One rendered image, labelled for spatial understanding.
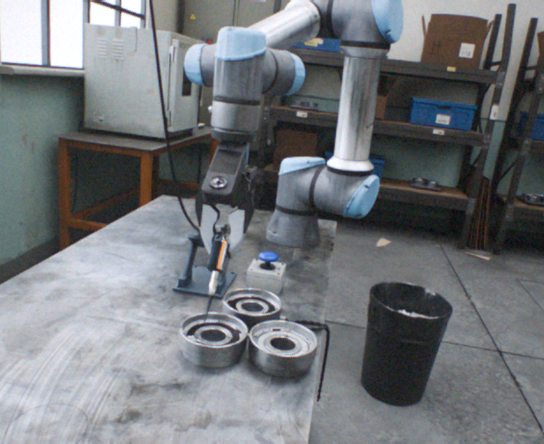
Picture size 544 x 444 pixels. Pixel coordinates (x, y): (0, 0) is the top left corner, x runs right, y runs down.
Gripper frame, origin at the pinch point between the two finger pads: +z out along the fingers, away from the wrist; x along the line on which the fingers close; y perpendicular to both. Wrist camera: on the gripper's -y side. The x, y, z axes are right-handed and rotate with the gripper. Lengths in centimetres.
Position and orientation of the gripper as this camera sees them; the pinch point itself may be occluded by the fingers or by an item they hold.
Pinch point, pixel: (220, 251)
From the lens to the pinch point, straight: 80.1
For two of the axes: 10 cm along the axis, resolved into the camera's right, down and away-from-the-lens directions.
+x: -9.8, -1.5, 1.2
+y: 1.6, -2.7, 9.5
